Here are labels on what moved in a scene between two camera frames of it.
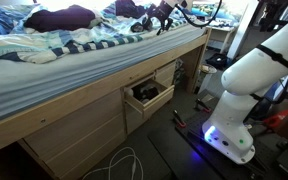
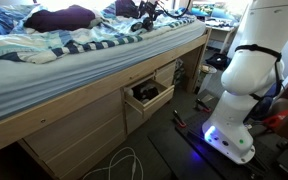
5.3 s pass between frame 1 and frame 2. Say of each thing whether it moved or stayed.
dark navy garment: stayed
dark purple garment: stayed
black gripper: moved
